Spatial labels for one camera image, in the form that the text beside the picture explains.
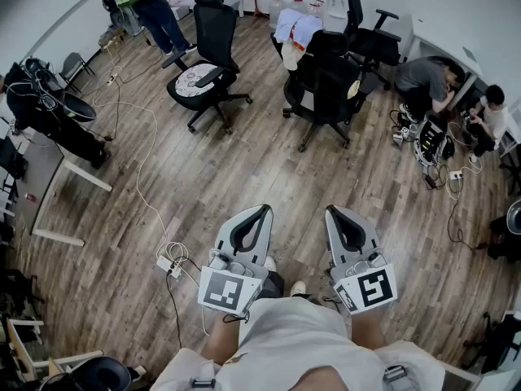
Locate gray gripper device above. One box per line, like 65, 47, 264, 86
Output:
392, 126, 412, 147

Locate person's white t-shirt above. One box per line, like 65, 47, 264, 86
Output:
150, 297, 447, 391

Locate gray shoulder strap buckle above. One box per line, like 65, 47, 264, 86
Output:
190, 358, 217, 391
382, 363, 408, 383

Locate long white cable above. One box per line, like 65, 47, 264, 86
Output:
87, 99, 170, 256

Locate light blue shirt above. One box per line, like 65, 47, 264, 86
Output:
273, 8, 325, 52

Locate person's left forearm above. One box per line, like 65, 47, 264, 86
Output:
201, 314, 245, 366

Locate person's dark trousers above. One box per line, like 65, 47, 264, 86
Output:
256, 270, 286, 301

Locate person's right forearm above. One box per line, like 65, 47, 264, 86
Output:
350, 311, 386, 352

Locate black round helmet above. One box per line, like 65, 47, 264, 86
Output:
40, 356, 134, 391

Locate white water dispenser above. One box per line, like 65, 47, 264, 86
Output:
323, 0, 351, 32

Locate white desk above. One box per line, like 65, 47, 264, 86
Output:
406, 12, 485, 109

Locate black high-back office chair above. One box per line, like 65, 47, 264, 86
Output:
161, 0, 254, 135

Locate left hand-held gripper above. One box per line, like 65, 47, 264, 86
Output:
198, 204, 274, 318

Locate gray table with white legs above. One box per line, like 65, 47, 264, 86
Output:
15, 130, 113, 247

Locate black office chair with headrest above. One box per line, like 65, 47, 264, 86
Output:
344, 0, 404, 91

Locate black mesh office chair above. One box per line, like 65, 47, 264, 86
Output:
270, 29, 382, 153

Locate patterned round seat cushion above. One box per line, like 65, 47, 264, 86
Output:
174, 63, 221, 97

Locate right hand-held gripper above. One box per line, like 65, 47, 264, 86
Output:
324, 204, 399, 314

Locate black white backpack rig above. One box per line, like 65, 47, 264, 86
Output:
413, 114, 456, 166

